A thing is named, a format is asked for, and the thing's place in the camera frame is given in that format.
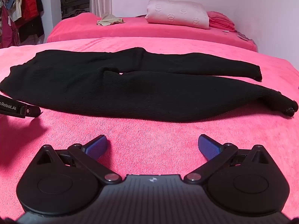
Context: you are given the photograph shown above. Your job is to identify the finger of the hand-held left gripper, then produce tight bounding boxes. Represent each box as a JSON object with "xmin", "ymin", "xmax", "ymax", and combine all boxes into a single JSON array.
[{"xmin": 0, "ymin": 95, "xmax": 41, "ymax": 118}]

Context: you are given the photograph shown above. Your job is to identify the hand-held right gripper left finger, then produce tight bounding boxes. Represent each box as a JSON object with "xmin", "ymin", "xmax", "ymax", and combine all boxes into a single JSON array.
[{"xmin": 35, "ymin": 135, "xmax": 122, "ymax": 184}]

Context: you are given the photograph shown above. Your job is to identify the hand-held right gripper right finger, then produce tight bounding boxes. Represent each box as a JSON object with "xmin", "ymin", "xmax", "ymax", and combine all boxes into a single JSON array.
[{"xmin": 183, "ymin": 134, "xmax": 270, "ymax": 184}]

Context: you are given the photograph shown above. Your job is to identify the black pants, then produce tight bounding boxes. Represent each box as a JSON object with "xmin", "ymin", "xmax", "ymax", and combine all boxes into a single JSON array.
[{"xmin": 0, "ymin": 47, "xmax": 299, "ymax": 122}]

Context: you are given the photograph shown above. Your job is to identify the black hanging coat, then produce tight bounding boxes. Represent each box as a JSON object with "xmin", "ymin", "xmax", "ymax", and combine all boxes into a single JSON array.
[{"xmin": 19, "ymin": 0, "xmax": 45, "ymax": 44}]

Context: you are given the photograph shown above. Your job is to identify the cream hanging shirt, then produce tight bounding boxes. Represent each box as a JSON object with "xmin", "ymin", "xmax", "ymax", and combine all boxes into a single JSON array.
[{"xmin": 10, "ymin": 0, "xmax": 24, "ymax": 22}]

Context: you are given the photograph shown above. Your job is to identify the red puffer jacket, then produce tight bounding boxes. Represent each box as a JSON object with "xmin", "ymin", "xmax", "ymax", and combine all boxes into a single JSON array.
[{"xmin": 16, "ymin": 0, "xmax": 39, "ymax": 29}]

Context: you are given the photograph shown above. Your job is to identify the dark cabinet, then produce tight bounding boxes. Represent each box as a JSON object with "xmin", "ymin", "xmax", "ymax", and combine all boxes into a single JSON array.
[{"xmin": 60, "ymin": 0, "xmax": 91, "ymax": 20}]

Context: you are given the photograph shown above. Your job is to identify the pink bed cover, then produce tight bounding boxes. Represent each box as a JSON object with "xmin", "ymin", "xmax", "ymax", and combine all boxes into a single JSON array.
[{"xmin": 47, "ymin": 12, "xmax": 258, "ymax": 52}]

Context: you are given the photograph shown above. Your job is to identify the beige garment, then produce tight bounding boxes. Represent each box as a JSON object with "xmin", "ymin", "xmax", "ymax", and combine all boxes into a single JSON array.
[{"xmin": 97, "ymin": 13, "xmax": 127, "ymax": 27}]

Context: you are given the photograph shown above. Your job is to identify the folded red blanket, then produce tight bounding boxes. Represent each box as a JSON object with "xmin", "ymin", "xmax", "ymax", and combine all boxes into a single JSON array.
[{"xmin": 207, "ymin": 11, "xmax": 235, "ymax": 31}]

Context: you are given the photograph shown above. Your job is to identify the pale pink embossed pillow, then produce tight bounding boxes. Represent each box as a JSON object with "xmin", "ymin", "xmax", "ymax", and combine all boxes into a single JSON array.
[{"xmin": 145, "ymin": 0, "xmax": 210, "ymax": 29}]

